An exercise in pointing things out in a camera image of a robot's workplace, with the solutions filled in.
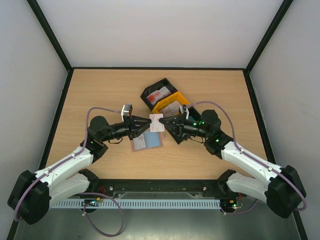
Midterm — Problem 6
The pink card holder wallet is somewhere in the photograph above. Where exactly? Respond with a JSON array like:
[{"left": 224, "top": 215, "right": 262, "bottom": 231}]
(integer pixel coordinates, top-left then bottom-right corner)
[{"left": 130, "top": 130, "right": 165, "bottom": 152}]

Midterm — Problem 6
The yellow plastic bin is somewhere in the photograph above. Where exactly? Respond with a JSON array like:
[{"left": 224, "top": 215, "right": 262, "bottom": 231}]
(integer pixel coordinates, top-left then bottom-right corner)
[{"left": 151, "top": 91, "right": 190, "bottom": 114}]

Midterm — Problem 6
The white pink card stack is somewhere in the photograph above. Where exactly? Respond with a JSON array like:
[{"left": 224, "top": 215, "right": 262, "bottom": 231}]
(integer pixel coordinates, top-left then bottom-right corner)
[{"left": 159, "top": 100, "right": 181, "bottom": 118}]

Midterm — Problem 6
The white blossom card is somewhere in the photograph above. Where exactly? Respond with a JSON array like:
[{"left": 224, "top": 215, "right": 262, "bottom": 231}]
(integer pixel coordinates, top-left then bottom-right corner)
[
  {"left": 132, "top": 134, "right": 146, "bottom": 151},
  {"left": 149, "top": 113, "right": 165, "bottom": 133}
]

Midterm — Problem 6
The black bin with red cards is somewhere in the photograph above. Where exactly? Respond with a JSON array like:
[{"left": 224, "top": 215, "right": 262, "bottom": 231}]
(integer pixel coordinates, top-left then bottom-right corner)
[{"left": 140, "top": 78, "right": 178, "bottom": 111}]

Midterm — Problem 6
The red white card stack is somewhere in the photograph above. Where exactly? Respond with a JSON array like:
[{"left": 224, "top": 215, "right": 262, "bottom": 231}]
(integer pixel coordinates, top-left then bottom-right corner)
[{"left": 146, "top": 86, "right": 171, "bottom": 105}]

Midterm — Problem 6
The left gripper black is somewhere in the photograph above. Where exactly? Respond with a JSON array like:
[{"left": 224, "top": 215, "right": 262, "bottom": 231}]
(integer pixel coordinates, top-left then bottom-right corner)
[{"left": 101, "top": 115, "right": 152, "bottom": 142}]

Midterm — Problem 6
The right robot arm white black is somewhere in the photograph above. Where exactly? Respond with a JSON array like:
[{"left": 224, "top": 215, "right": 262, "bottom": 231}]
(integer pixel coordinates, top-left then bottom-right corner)
[{"left": 159, "top": 109, "right": 307, "bottom": 218}]

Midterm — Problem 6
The black bin with green cards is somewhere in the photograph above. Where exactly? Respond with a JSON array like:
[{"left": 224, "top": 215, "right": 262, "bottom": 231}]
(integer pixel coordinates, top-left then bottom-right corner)
[{"left": 177, "top": 106, "right": 201, "bottom": 145}]

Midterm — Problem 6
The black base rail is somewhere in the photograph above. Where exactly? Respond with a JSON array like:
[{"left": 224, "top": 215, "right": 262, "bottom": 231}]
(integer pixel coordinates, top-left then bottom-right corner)
[{"left": 68, "top": 178, "right": 291, "bottom": 198}]

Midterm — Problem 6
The black enclosure frame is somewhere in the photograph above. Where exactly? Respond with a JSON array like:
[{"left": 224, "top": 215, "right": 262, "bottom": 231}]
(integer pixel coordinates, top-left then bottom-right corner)
[{"left": 4, "top": 0, "right": 308, "bottom": 240}]

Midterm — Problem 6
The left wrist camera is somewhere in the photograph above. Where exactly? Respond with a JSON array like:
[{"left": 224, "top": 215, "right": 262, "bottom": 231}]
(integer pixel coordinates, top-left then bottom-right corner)
[{"left": 120, "top": 103, "right": 133, "bottom": 121}]

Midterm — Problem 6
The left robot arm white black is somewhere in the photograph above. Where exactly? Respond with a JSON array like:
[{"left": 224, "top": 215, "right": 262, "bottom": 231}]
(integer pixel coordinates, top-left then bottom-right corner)
[{"left": 7, "top": 115, "right": 152, "bottom": 225}]

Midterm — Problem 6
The white slotted cable duct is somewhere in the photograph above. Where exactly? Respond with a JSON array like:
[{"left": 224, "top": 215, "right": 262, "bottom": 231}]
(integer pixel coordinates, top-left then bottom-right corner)
[{"left": 53, "top": 198, "right": 221, "bottom": 210}]

